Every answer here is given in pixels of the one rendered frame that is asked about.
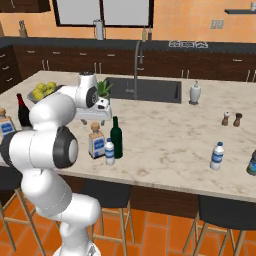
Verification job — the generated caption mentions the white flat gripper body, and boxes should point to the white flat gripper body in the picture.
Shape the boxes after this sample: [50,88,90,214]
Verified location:
[73,107,114,122]

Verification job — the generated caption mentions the square glass bottle blue label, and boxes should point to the square glass bottle blue label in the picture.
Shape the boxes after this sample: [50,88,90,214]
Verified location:
[87,122,106,160]
[0,107,17,140]

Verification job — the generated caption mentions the green glass bottle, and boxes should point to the green glass bottle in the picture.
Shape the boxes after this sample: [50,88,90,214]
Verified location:
[110,115,124,160]

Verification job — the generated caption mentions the green potted plant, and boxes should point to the green potted plant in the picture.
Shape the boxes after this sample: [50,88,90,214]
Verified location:
[96,79,114,100]

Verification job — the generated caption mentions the small plastic water bottle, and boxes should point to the small plastic water bottle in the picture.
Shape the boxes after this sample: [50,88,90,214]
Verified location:
[209,141,225,172]
[104,137,117,167]

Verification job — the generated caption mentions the grey fruit bowl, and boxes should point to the grey fruit bowl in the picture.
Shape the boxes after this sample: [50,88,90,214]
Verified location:
[26,84,66,104]

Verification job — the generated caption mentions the dark sink basin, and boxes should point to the dark sink basin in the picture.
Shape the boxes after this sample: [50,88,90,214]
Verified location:
[105,76,183,105]

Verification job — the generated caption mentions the dark red wine bottle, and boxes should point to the dark red wine bottle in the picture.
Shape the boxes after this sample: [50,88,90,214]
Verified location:
[16,93,33,130]

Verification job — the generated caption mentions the grey arched tap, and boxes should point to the grey arched tap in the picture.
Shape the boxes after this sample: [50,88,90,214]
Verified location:
[132,39,145,100]

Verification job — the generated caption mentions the black seat wooden stool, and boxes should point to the black seat wooden stool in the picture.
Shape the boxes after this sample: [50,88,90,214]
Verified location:
[0,165,48,256]
[80,179,135,256]
[182,194,256,256]

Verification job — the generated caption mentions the silver kettle jug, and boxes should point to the silver kettle jug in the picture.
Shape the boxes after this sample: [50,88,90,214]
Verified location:
[92,19,106,41]

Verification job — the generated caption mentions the dark brown base cupboards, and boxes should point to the dark brown base cupboards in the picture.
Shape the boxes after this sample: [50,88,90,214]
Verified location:
[0,35,256,95]

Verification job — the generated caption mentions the white soap dispenser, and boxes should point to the white soap dispenser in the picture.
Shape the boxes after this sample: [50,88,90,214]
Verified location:
[188,80,202,106]

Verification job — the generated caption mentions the black framed window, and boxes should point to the black framed window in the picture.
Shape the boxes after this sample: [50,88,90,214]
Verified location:
[51,0,155,29]

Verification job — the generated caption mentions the wooden knife block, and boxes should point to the wooden knife block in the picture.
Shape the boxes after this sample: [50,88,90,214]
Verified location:
[17,20,29,38]

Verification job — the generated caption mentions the hob with white rings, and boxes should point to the hob with white rings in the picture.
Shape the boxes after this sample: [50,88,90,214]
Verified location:
[167,39,210,50]

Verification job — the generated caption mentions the white-topped salt shaker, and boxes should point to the white-topped salt shaker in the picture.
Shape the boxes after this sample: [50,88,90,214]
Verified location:
[221,111,231,127]

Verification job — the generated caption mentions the dark bottle with blue label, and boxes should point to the dark bottle with blue label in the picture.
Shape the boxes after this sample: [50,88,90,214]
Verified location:
[246,149,256,177]

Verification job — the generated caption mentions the dark brown wall cupboard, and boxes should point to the dark brown wall cupboard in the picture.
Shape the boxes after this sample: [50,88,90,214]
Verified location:
[0,0,52,14]

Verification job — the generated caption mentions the grey wall socket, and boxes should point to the grey wall socket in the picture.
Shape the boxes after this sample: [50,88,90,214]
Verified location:
[210,19,225,30]

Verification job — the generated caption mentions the dark wall shelf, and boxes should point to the dark wall shelf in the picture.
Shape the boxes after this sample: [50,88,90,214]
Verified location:
[224,8,256,15]

